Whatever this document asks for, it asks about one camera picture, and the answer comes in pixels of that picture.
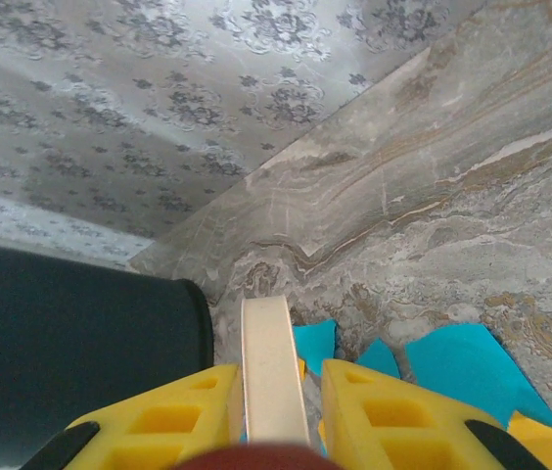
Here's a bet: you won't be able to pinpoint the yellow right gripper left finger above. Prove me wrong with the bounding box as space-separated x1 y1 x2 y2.
20 362 246 470

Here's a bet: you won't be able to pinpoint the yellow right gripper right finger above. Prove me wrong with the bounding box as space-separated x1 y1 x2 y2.
321 359 551 470

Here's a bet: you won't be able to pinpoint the cream hand brush grey bristles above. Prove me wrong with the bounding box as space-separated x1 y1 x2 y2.
239 296 312 449

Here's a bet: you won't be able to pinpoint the small blue paper scrap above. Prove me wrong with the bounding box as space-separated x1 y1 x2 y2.
355 337 403 382

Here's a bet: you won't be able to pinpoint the dark bin with deer print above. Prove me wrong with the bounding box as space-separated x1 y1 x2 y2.
0 239 216 470

